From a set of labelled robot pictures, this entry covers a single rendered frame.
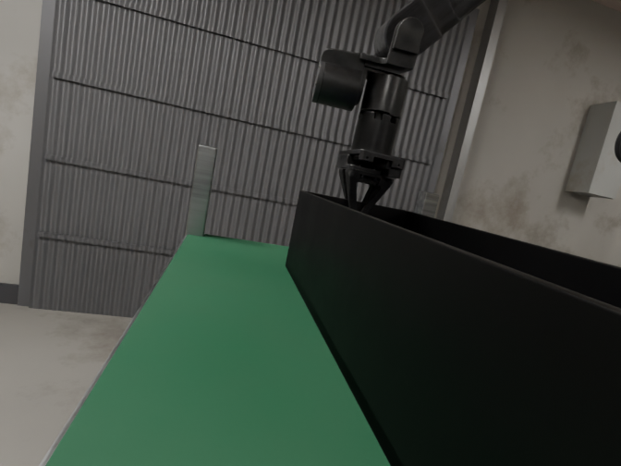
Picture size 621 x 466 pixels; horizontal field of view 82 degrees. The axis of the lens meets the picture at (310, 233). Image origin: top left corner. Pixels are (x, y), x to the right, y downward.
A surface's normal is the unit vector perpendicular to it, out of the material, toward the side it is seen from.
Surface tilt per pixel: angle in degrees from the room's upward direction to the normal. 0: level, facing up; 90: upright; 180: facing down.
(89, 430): 0
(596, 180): 90
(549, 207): 90
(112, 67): 90
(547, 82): 90
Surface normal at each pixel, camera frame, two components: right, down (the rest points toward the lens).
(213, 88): 0.21, 0.18
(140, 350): 0.19, -0.97
